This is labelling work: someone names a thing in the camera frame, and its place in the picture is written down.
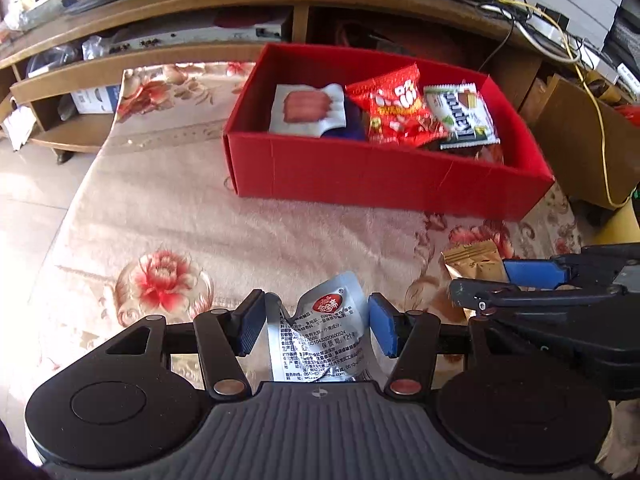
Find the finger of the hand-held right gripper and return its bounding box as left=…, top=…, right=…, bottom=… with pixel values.
left=504, top=242, right=640, bottom=292
left=448, top=279, right=628, bottom=313

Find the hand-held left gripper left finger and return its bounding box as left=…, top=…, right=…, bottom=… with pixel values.
left=102, top=289, right=266, bottom=402

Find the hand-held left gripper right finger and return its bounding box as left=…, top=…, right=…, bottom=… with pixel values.
left=367, top=292, right=501, bottom=402

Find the gold snack packet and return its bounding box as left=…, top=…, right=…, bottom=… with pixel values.
left=440, top=240, right=511, bottom=281

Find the silver foil snack packet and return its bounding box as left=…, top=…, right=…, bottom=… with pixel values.
left=265, top=271, right=388, bottom=383

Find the red cardboard box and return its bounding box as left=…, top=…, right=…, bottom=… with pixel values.
left=222, top=42, right=556, bottom=222

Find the green and white snack packet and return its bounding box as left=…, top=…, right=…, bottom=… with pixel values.
left=423, top=80, right=501, bottom=151

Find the blue snack packet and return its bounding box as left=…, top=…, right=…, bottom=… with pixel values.
left=320, top=102, right=366, bottom=142

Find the red candy packet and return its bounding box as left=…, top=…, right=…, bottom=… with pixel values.
left=345, top=63, right=448, bottom=148

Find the clear sausage packet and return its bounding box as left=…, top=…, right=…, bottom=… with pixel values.
left=268, top=82, right=347, bottom=138

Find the yellow trash bin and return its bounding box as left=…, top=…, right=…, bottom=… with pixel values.
left=592, top=200, right=640, bottom=247

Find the brown cardboard box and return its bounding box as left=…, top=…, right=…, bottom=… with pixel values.
left=520, top=74, right=640, bottom=208

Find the floral tablecloth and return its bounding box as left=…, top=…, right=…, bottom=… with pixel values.
left=25, top=60, right=586, bottom=411

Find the white and blue box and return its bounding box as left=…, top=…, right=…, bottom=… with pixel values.
left=70, top=85, right=123, bottom=115

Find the silver media player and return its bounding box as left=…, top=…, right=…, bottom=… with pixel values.
left=107, top=15, right=292, bottom=53

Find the clear plastic bag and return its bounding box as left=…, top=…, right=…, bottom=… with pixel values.
left=25, top=42, right=83, bottom=78

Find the yellow cable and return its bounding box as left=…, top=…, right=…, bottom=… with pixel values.
left=515, top=0, right=636, bottom=209

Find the black cable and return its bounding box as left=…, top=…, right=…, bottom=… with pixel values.
left=477, top=0, right=531, bottom=73

